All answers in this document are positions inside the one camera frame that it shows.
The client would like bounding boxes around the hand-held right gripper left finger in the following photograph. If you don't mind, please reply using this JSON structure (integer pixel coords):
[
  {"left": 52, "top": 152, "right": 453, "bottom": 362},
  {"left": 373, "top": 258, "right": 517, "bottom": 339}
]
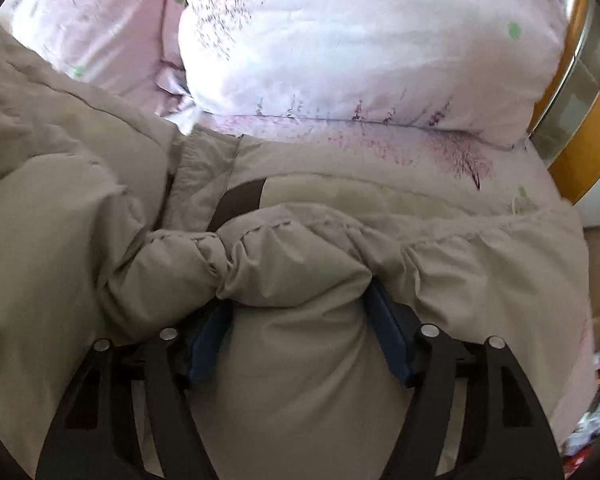
[{"left": 35, "top": 305, "right": 236, "bottom": 480}]

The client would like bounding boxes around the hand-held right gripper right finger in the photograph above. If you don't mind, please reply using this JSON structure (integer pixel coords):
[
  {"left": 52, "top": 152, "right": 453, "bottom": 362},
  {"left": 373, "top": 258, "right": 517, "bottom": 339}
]
[{"left": 370, "top": 278, "right": 566, "bottom": 480}]

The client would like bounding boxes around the beige puffer jacket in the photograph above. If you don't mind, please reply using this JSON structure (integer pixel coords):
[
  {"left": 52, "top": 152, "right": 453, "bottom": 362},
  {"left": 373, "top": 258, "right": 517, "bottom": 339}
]
[{"left": 0, "top": 17, "right": 594, "bottom": 480}]

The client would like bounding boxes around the pink floral bed sheet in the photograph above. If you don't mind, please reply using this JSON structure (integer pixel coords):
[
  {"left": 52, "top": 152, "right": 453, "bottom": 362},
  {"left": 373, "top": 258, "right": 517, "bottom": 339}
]
[{"left": 200, "top": 112, "right": 600, "bottom": 456}]

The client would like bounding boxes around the wooden framed glass door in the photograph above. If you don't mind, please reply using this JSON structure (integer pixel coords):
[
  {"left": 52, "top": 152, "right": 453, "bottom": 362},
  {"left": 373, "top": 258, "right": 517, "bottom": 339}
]
[{"left": 527, "top": 0, "right": 600, "bottom": 206}]

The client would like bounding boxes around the pink floral pillow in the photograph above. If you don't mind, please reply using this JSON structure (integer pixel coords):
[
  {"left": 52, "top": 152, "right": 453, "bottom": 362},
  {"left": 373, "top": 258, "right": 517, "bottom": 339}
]
[
  {"left": 10, "top": 0, "right": 192, "bottom": 117},
  {"left": 177, "top": 0, "right": 569, "bottom": 149}
]

